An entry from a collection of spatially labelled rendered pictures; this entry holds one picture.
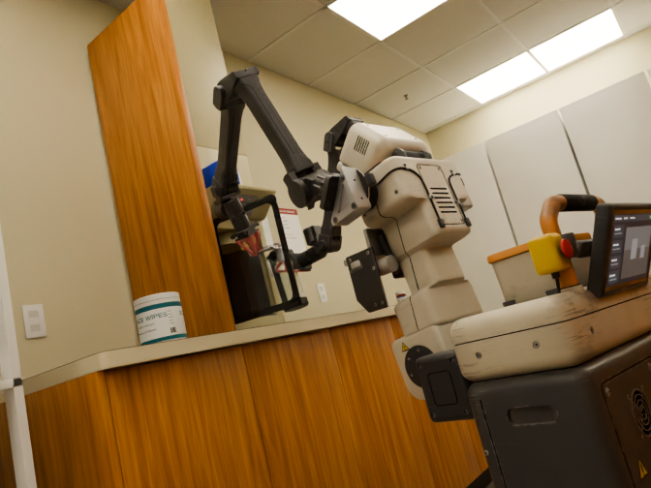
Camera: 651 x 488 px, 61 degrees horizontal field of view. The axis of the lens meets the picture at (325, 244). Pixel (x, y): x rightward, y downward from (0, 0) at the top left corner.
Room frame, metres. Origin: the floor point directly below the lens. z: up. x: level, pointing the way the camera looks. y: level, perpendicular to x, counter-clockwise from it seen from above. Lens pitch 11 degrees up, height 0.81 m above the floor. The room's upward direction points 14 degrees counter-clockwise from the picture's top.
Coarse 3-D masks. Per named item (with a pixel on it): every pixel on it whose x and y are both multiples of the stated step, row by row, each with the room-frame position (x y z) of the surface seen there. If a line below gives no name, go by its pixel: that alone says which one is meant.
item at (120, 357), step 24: (360, 312) 2.17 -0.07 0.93; (384, 312) 2.31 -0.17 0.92; (216, 336) 1.54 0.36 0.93; (240, 336) 1.62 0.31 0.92; (264, 336) 1.70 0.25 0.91; (96, 360) 1.27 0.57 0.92; (120, 360) 1.29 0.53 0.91; (144, 360) 1.34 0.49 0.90; (24, 384) 1.46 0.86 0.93; (48, 384) 1.39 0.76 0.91
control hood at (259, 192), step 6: (210, 186) 1.96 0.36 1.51; (240, 186) 2.02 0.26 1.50; (246, 186) 2.05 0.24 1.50; (252, 186) 2.08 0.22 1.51; (210, 192) 1.96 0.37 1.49; (246, 192) 2.06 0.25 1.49; (252, 192) 2.09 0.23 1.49; (258, 192) 2.11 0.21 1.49; (264, 192) 2.14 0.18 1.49; (270, 192) 2.17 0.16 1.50; (210, 198) 1.96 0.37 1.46; (258, 198) 2.13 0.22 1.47; (210, 204) 1.97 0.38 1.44; (210, 210) 1.97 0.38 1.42; (216, 216) 2.02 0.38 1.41
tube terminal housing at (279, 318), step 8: (200, 152) 2.03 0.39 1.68; (208, 152) 2.07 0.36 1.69; (216, 152) 2.11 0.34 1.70; (200, 160) 2.03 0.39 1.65; (208, 160) 2.07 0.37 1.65; (216, 160) 2.10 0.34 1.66; (240, 160) 2.22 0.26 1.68; (240, 168) 2.21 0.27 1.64; (248, 168) 2.25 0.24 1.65; (240, 176) 2.20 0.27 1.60; (248, 176) 2.24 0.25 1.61; (248, 184) 2.23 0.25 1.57; (280, 312) 2.24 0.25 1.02; (248, 320) 2.08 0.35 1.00; (256, 320) 2.12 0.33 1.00; (264, 320) 2.16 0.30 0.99; (272, 320) 2.20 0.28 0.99; (280, 320) 2.23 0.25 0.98; (240, 328) 2.04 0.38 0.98
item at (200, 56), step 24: (168, 0) 2.04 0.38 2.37; (192, 0) 2.16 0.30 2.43; (192, 24) 2.13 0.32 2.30; (192, 48) 2.10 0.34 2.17; (216, 48) 2.23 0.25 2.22; (192, 72) 2.08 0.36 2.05; (216, 72) 2.20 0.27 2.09; (192, 96) 2.06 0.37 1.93; (192, 120) 2.03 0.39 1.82; (216, 120) 2.14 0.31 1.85; (216, 144) 2.12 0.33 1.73; (240, 144) 2.24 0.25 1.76
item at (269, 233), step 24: (264, 216) 1.87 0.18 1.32; (264, 240) 1.88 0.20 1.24; (240, 264) 1.94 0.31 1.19; (264, 264) 1.89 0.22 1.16; (288, 264) 1.85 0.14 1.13; (240, 288) 1.95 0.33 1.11; (264, 288) 1.90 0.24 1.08; (288, 288) 1.86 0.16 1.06; (240, 312) 1.96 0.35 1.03; (264, 312) 1.92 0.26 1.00
